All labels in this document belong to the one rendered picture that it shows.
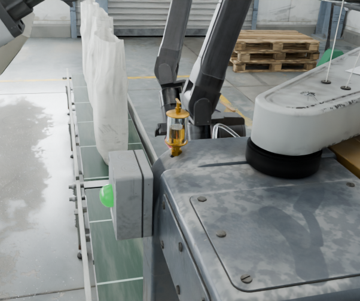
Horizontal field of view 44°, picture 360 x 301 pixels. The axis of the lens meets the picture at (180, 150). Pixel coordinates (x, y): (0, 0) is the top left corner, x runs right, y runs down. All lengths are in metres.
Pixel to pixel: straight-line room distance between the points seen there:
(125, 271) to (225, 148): 1.32
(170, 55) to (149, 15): 6.97
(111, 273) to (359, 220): 1.45
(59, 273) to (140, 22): 6.25
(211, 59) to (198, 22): 7.55
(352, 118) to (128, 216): 0.30
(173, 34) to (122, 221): 0.78
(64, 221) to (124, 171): 2.31
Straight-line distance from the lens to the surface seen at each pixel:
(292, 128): 0.50
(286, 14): 9.12
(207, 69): 0.87
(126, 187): 0.52
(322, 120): 0.52
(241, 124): 0.94
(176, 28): 1.25
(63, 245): 2.64
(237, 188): 0.49
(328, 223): 0.46
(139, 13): 8.13
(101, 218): 2.15
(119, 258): 1.90
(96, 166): 2.60
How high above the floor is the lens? 1.58
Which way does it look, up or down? 25 degrees down
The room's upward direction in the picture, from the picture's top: 3 degrees clockwise
